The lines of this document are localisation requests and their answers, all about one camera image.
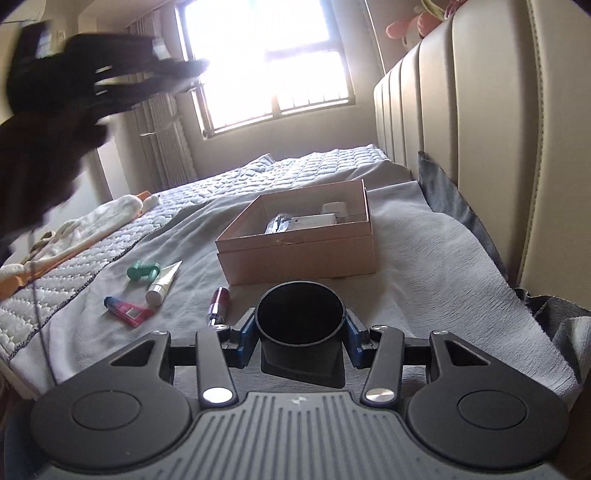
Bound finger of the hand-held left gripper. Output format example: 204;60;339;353
95;58;209;100

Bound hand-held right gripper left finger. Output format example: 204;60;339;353
108;307;258;409

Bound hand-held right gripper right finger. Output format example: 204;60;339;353
345;307;495;409

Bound dark red bottle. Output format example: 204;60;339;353
206;286;230;328

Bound black cup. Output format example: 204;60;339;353
255;280;347;388

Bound pink cardboard box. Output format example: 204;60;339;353
215;179;374;287

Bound white cream tube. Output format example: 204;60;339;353
146;260;183;306

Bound pink tube with blue cap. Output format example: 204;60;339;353
104;295;155;328

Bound dark shiny packet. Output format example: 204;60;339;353
264;212;293;235

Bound small white box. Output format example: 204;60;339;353
288;213;338;232

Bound small green case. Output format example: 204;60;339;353
127;260;163;281

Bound white charger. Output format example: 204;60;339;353
321;200;352;224

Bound person's left forearm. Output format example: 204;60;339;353
0;108;112;259

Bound pleated beige curtain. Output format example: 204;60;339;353
124;9;199;190

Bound barred window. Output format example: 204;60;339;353
175;0;358;139

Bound white rolled towel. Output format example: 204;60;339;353
0;189;160;301

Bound white quilted mattress pad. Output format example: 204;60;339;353
0;144;393;370

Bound dark grey cloth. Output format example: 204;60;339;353
418;151;591;342

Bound pink plush toy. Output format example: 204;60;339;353
385;0;458;40

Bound beige padded headboard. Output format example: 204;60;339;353
372;0;591;296

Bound thin black cord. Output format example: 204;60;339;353
30;226;58;386

